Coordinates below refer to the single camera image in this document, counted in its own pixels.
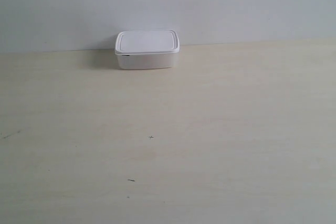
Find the white lidded plastic container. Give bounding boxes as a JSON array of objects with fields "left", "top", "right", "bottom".
[{"left": 114, "top": 30, "right": 180, "bottom": 70}]

